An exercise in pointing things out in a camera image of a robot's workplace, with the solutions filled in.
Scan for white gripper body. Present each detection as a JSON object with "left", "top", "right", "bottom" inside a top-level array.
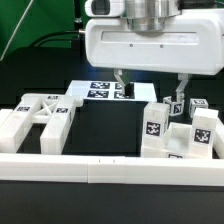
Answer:
[{"left": 85, "top": 0, "right": 224, "bottom": 75}]

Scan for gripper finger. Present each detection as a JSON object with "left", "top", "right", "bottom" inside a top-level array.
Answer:
[
  {"left": 114, "top": 69, "right": 134, "bottom": 97},
  {"left": 171, "top": 73, "right": 191, "bottom": 103}
]

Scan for white chair seat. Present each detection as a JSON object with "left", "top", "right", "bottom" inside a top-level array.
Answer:
[{"left": 140, "top": 122, "right": 212, "bottom": 159}]

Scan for white chair back frame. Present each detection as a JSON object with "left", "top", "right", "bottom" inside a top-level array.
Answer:
[{"left": 0, "top": 93, "right": 84, "bottom": 155}]

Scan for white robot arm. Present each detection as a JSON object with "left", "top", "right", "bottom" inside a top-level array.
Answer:
[{"left": 85, "top": 0, "right": 224, "bottom": 101}]

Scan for white marker sheet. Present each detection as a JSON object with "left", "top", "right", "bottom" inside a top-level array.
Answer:
[{"left": 66, "top": 80, "right": 157, "bottom": 102}]

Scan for white tagged cube right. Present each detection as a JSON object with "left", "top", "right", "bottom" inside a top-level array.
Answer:
[{"left": 189, "top": 98, "right": 209, "bottom": 117}]

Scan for white tagged cube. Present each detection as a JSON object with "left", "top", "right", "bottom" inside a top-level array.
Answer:
[
  {"left": 163, "top": 96, "right": 184, "bottom": 116},
  {"left": 189, "top": 98, "right": 209, "bottom": 117}
]

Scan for white tagged cube left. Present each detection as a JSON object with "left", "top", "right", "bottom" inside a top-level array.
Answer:
[{"left": 163, "top": 96, "right": 184, "bottom": 116}]

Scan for black pole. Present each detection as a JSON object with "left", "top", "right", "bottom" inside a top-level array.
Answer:
[{"left": 74, "top": 0, "right": 82, "bottom": 31}]

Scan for thin white rod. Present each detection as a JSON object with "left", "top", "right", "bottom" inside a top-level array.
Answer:
[{"left": 0, "top": 0, "right": 35, "bottom": 61}]

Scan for white U-shaped obstacle fence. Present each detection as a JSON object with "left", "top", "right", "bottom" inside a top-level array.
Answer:
[{"left": 0, "top": 108, "right": 224, "bottom": 187}]

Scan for black cables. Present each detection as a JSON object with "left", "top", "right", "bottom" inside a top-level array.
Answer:
[{"left": 29, "top": 29, "right": 87, "bottom": 48}]

